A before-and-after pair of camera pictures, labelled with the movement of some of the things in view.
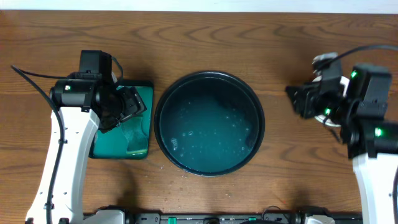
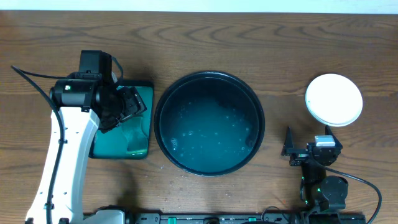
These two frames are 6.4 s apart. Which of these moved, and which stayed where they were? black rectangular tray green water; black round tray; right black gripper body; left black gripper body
Moved: right black gripper body
Stayed: black round tray; left black gripper body; black rectangular tray green water
